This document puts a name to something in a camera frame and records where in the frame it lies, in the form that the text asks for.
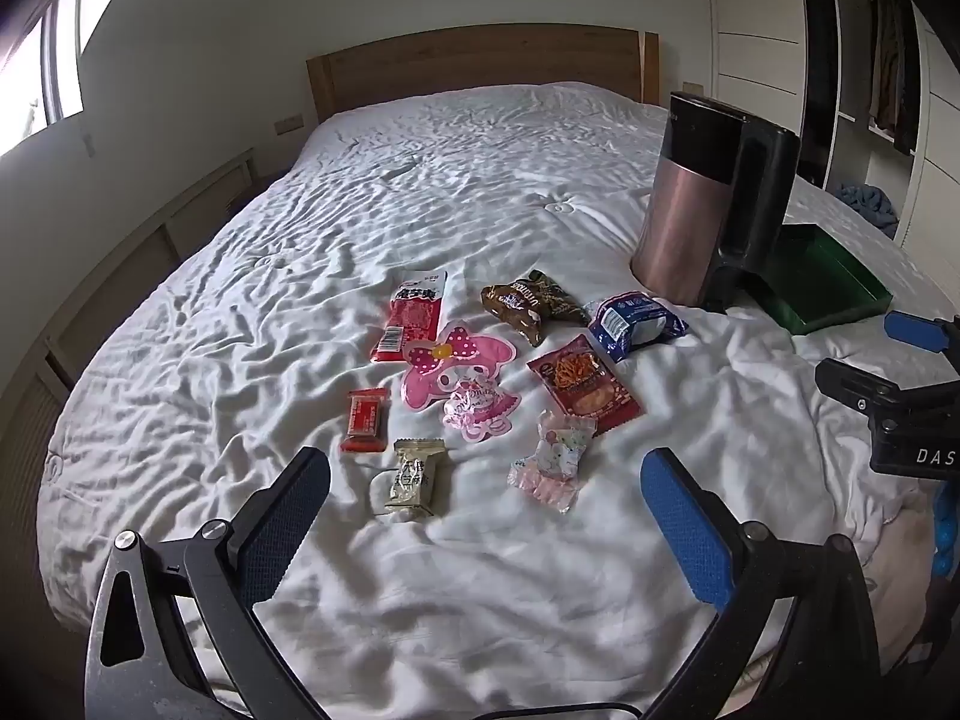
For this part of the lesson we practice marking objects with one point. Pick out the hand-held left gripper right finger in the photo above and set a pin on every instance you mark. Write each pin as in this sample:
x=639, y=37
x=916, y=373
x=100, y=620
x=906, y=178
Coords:
x=682, y=517

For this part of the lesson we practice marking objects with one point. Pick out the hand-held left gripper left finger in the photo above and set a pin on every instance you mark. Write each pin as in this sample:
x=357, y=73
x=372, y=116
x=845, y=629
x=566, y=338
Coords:
x=281, y=525

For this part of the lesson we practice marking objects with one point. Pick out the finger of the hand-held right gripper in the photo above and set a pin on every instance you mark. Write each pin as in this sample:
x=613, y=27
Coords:
x=911, y=330
x=855, y=386

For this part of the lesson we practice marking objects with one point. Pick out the blue and white snack packet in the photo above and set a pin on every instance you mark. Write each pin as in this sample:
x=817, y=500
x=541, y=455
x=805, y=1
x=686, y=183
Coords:
x=634, y=324

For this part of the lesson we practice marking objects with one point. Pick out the pink bunny-shaped candy bag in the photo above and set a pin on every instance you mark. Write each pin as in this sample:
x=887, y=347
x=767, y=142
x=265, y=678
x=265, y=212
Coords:
x=457, y=382

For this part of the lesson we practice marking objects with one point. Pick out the person's right hand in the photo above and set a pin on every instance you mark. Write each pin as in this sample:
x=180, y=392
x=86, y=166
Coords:
x=949, y=532

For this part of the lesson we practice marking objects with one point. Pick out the green tray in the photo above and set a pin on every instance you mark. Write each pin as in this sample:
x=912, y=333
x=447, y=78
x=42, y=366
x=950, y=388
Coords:
x=817, y=277

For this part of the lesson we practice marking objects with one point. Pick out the blue cloth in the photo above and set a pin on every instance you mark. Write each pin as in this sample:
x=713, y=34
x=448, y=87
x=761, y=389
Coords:
x=870, y=206

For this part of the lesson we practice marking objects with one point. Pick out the small red snack packet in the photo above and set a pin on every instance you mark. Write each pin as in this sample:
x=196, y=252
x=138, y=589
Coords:
x=365, y=420

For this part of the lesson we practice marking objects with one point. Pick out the beige small snack packet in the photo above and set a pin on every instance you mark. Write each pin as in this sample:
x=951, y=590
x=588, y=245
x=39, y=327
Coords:
x=411, y=480

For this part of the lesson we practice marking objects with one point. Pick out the clear pastel candy packet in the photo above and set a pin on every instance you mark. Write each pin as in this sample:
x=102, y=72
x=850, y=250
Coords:
x=555, y=461

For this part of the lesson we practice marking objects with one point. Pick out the dark red fries snack packet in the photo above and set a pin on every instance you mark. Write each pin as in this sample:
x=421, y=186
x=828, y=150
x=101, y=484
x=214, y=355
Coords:
x=585, y=382

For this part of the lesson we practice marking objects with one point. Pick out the rose gold and black appliance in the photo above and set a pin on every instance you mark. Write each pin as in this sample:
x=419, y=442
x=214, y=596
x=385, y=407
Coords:
x=690, y=210

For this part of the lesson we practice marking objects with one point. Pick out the long red snack packet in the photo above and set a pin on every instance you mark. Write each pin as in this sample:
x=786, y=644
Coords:
x=412, y=311

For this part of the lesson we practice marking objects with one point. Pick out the hanging clothes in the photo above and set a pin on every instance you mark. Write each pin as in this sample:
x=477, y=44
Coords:
x=892, y=67

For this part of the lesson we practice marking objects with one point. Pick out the brown crinkled snack packet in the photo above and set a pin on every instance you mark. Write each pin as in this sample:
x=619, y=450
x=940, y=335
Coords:
x=529, y=304

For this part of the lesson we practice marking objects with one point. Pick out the white wardrobe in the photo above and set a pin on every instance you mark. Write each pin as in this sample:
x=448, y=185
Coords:
x=757, y=15

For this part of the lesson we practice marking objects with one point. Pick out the wooden headboard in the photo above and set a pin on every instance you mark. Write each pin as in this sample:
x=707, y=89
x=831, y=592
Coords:
x=480, y=64

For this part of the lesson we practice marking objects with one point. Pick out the window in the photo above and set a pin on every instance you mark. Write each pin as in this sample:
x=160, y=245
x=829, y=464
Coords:
x=45, y=52

